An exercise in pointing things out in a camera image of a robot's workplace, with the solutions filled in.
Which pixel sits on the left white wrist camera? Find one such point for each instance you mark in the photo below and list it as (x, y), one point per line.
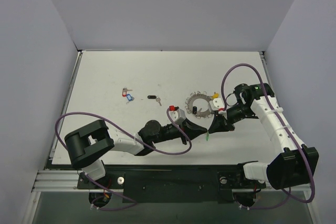
(176, 114)

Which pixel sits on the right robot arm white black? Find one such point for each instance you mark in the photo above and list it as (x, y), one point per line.
(294, 164)

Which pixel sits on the aluminium frame rail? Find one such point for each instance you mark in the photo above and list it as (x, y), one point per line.
(67, 181)

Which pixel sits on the red tag key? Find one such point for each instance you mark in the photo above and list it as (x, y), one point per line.
(125, 91)

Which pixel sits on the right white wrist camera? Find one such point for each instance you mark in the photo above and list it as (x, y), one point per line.
(216, 105)

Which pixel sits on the silver key black tag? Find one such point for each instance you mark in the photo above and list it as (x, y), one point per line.
(156, 98)

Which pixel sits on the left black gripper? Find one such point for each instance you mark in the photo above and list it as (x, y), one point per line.
(184, 131)

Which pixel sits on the blue tag key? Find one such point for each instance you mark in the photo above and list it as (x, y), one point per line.
(130, 98)

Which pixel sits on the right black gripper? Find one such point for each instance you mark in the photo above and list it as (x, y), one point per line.
(224, 119)

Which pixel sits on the round metal keyring disc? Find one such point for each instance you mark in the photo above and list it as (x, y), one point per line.
(201, 100)

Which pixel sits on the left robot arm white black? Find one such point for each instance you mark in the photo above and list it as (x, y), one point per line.
(89, 143)

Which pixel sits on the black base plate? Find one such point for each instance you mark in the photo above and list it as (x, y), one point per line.
(175, 183)

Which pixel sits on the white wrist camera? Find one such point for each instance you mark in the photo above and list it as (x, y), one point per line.
(216, 105)
(176, 114)

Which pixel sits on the yellow tag key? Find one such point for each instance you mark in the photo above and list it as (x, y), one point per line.
(215, 96)

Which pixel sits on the key black tag on disc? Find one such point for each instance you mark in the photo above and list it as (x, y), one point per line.
(196, 110)

